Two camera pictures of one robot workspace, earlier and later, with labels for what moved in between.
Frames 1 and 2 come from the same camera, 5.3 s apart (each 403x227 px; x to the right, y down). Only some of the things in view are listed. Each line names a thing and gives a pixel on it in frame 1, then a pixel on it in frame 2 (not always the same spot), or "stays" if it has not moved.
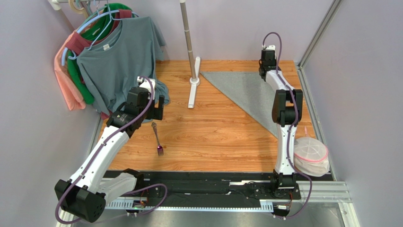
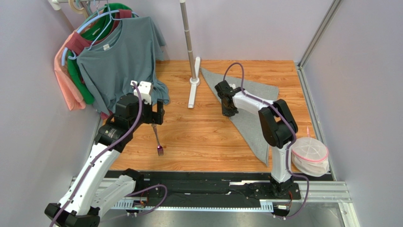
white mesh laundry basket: x=311 y=156 stays
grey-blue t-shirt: x=131 y=58 stays
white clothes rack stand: x=194 y=81 stays
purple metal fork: x=160 y=149 stays
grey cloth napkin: x=254 y=95 to x=250 y=125
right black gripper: x=262 y=72 to x=227 y=102
